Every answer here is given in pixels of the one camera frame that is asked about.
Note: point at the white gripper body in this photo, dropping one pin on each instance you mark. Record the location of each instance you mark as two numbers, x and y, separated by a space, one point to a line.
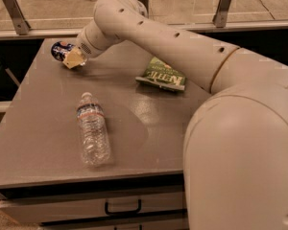
84 41

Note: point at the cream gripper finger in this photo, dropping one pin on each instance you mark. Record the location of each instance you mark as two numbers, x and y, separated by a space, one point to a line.
73 57

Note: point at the blue pepsi can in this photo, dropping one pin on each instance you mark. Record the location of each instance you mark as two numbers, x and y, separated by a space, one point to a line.
61 49

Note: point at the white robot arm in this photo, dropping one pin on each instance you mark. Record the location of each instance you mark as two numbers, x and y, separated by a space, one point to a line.
235 152

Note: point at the green kettle chips bag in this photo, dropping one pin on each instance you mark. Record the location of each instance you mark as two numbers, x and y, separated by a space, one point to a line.
162 75

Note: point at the clear plastic water bottle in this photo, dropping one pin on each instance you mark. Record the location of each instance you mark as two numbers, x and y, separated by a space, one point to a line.
93 128

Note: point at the grey upper drawer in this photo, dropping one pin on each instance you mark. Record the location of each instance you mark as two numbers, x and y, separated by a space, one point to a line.
70 207

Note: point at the grey drawer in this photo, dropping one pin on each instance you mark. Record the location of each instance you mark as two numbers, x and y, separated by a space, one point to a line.
70 207
137 224

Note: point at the grey lower drawer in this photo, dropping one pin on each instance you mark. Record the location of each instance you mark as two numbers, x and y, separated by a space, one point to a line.
137 224

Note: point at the left metal railing bracket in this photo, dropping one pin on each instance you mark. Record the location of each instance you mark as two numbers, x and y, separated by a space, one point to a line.
19 22

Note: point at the right metal railing bracket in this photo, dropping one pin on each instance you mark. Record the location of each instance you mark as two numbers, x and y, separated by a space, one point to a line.
221 15

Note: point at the black drawer handle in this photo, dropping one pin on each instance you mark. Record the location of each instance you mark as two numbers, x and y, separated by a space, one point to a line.
122 208

